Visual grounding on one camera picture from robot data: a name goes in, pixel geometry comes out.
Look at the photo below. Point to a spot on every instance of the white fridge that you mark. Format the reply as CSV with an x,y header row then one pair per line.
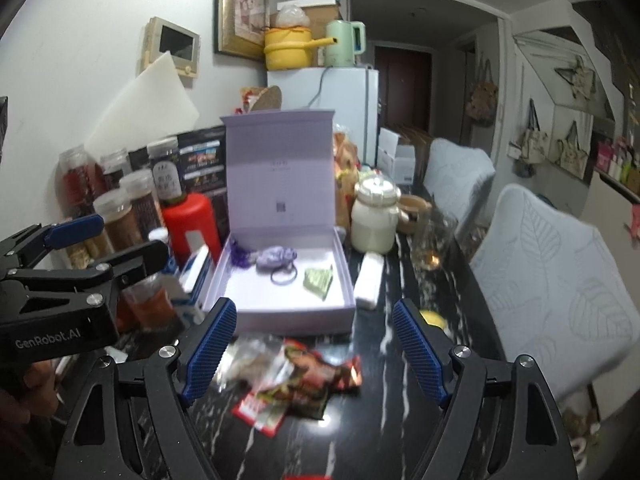
x,y
325,105

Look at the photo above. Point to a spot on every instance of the shelf of small bottles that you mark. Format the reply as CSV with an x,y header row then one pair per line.
x,y
620,160

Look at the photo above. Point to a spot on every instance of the white storage box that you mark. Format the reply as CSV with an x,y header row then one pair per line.
x,y
395,155

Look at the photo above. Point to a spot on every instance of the white cutting board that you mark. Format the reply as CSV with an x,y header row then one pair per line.
x,y
145,105

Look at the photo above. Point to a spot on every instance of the purple scrunchie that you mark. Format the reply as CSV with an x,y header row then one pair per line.
x,y
275,257

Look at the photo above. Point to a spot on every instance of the cluster of clear spice jars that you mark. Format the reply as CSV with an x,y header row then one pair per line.
x,y
142,200

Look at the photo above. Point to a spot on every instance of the person's left hand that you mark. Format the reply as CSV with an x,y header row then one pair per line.
x,y
30,377

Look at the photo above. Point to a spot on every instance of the long red snack packet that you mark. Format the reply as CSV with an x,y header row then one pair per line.
x,y
260,410

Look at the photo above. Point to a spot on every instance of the lavender gift box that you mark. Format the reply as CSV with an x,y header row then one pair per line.
x,y
280,160

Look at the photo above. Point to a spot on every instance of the dark wooden door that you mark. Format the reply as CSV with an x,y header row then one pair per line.
x,y
402,85

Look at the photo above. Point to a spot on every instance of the grey leaf pattern chair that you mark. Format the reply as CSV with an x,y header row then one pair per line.
x,y
457,180
545,285

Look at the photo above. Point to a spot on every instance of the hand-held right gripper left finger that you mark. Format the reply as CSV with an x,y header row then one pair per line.
x,y
210,352

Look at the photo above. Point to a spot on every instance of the brown foil snack packet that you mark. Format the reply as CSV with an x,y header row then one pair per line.
x,y
307,402

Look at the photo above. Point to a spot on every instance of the white ceramic jar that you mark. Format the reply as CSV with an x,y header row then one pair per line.
x,y
375,217

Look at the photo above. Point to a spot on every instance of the beige tote bag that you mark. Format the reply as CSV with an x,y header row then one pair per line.
x,y
535,142
570,152

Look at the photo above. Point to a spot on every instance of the yellow pot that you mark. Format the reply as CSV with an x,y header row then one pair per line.
x,y
290,50

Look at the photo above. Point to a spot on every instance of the red plastic bottle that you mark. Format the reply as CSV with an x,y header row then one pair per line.
x,y
192,225

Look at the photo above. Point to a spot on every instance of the brown hanging bag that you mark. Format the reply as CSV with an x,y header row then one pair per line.
x,y
482,95

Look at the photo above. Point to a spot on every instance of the black printed box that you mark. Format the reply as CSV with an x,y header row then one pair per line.
x,y
200,160

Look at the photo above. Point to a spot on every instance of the yellow snack bag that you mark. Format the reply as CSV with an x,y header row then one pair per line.
x,y
346,160

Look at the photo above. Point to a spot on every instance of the clear drinking glass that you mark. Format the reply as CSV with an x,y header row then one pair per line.
x,y
432,245

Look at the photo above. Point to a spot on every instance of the white blue carton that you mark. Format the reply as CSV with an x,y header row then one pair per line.
x,y
195,272

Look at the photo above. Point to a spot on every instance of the wall intercom screen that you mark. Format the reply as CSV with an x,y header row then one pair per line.
x,y
172,45

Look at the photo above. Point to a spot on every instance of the green electric kettle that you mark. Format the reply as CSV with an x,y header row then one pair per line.
x,y
345,42

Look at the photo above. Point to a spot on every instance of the clear plastic snack bag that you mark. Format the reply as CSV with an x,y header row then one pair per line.
x,y
250,360

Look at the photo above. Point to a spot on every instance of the red brown snack packet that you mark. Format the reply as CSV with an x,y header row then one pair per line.
x,y
345,376
305,360

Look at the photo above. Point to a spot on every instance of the wooden mug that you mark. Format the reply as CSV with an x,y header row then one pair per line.
x,y
414,210

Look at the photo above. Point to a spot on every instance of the white plastic bag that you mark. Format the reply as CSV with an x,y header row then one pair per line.
x,y
292,16

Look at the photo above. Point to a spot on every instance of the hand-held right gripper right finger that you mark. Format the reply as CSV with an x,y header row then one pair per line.
x,y
417,355

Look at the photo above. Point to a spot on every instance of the green folded packet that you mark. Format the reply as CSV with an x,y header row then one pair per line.
x,y
317,281

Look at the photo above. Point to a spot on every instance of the white tissue packet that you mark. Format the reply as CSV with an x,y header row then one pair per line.
x,y
369,280

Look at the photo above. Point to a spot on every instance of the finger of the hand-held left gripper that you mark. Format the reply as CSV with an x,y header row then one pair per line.
x,y
75,229
135,260

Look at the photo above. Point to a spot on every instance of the gold framed picture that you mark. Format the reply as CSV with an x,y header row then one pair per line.
x,y
242,10

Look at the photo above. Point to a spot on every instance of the clear jar of red sauce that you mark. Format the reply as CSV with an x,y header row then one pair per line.
x,y
147,300

